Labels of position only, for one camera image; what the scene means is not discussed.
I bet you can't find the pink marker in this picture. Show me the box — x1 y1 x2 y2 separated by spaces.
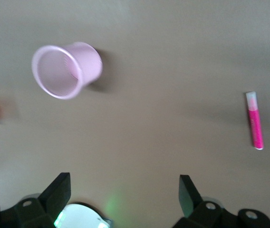
245 91 265 151

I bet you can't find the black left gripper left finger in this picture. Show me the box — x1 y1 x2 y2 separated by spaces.
0 172 71 228

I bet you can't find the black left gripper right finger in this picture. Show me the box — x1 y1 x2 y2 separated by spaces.
173 174 270 228

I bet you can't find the pink mesh cup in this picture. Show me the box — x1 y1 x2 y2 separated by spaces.
31 41 104 100

